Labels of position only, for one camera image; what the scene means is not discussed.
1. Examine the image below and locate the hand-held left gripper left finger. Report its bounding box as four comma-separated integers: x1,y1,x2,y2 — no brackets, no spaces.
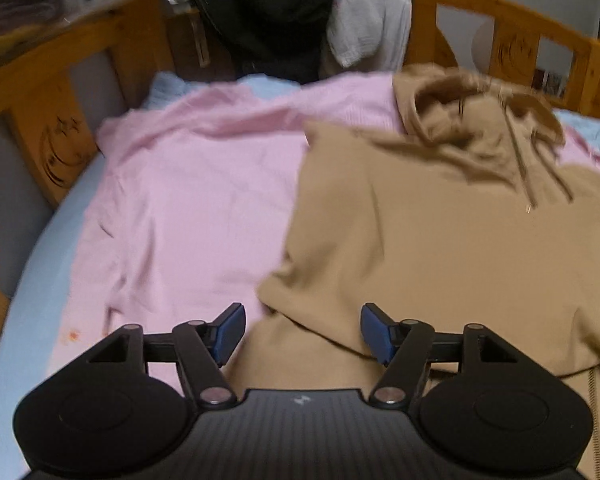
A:
87,302,246,409

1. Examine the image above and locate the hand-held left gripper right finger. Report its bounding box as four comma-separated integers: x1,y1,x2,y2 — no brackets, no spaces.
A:
360,303,521,409

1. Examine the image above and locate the tan hoodie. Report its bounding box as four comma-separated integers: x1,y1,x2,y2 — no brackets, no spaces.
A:
222,62,600,480

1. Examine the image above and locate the pink blanket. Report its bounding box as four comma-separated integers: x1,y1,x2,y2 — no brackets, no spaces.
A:
47,72,600,396

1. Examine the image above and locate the light blue bed sheet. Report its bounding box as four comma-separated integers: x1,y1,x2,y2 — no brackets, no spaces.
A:
0,71,600,461

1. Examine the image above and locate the brown wooden cabinet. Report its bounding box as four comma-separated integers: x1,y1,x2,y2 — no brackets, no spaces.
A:
166,0,238,82

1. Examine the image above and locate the white towel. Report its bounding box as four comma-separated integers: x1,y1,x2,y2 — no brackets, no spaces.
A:
326,0,412,70

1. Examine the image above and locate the black jacket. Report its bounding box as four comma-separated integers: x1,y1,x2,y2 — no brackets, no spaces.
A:
200,0,368,85

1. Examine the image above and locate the wooden bed frame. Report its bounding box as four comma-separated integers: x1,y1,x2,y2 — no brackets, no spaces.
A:
0,0,600,338

